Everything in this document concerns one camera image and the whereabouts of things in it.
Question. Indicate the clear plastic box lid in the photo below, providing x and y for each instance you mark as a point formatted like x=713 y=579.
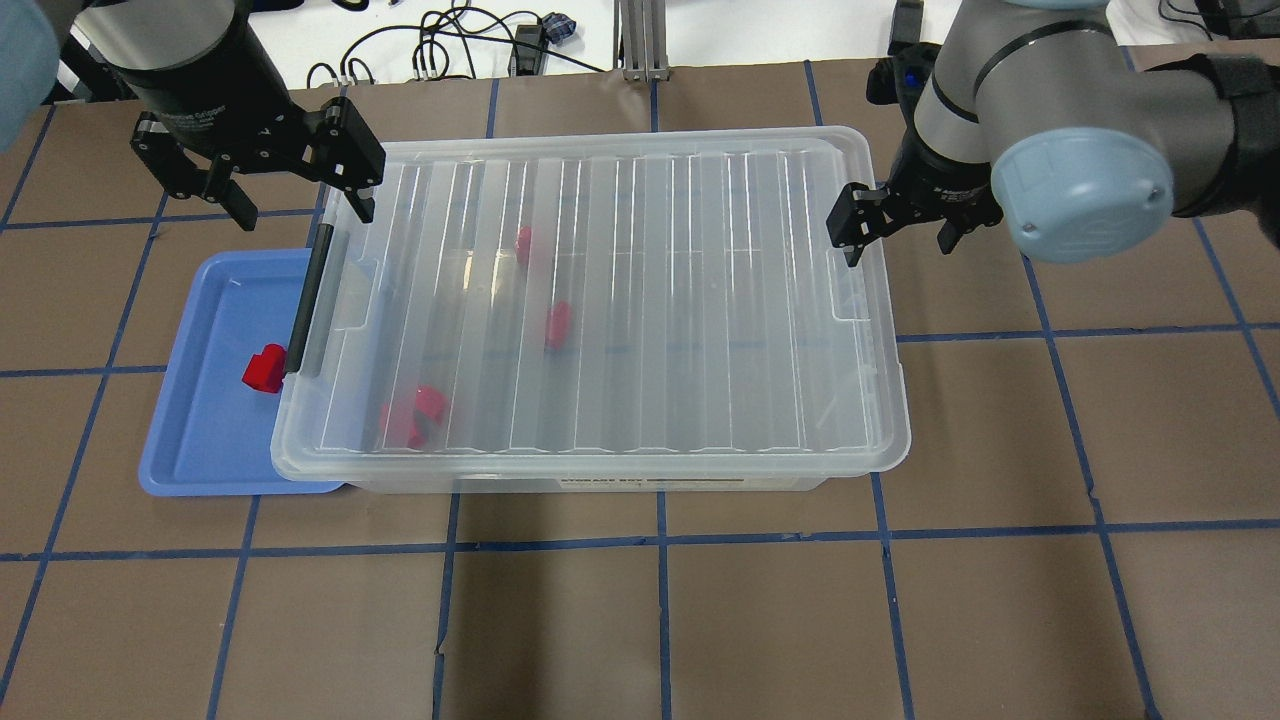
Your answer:
x=600 y=310

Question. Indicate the black device on desk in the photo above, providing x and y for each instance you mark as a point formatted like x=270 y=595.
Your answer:
x=906 y=25

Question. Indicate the clear plastic storage box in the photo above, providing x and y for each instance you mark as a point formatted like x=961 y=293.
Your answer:
x=600 y=484

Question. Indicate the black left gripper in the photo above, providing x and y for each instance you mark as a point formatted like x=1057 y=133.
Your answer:
x=205 y=92

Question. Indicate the aluminium extrusion post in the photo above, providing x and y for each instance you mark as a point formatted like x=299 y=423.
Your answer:
x=640 y=31

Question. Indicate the red block in tray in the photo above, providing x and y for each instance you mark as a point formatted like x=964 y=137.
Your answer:
x=265 y=371

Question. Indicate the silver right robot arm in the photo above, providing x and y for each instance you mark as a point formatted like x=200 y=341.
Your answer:
x=1028 y=115

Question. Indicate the black box latch handle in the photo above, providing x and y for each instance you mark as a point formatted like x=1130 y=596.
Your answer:
x=319 y=252

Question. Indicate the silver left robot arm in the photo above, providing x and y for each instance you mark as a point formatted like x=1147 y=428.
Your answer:
x=34 y=34

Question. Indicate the blue plastic tray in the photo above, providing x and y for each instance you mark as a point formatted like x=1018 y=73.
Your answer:
x=211 y=432

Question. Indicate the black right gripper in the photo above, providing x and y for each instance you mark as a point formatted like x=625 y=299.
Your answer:
x=938 y=180

